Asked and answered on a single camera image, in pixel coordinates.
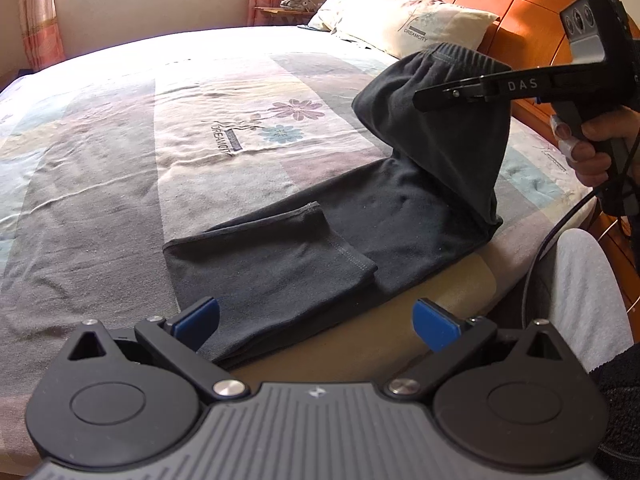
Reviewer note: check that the person's right hand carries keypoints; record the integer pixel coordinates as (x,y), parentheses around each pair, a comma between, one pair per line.
(595,170)

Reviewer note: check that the small wooden shelf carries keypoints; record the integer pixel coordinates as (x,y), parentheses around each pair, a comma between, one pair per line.
(272,11)

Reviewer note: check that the dark grey pants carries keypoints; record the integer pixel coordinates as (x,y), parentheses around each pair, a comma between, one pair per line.
(400,200)

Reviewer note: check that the person's leg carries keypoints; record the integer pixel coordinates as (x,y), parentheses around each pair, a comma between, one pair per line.
(585,300)

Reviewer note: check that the grey plush toy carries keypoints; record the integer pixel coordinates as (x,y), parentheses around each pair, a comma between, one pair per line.
(297,4)

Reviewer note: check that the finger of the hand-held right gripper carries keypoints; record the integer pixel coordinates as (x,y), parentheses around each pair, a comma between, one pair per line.
(450,94)

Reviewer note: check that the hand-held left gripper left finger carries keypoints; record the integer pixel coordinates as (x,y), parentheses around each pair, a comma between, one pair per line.
(197,320)

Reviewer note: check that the wooden headboard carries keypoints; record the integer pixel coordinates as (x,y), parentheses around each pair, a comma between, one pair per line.
(525,5)

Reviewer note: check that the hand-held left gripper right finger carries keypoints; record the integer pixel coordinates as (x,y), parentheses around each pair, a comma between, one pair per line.
(434,325)

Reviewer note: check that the person's black fleece jacket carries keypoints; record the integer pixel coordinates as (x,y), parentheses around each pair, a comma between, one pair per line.
(620,410)

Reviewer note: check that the beige printed pillow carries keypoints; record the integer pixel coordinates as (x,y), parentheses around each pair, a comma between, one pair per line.
(400,10)

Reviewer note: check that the patchwork floral bedsheet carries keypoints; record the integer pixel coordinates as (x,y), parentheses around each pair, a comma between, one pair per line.
(125,160)

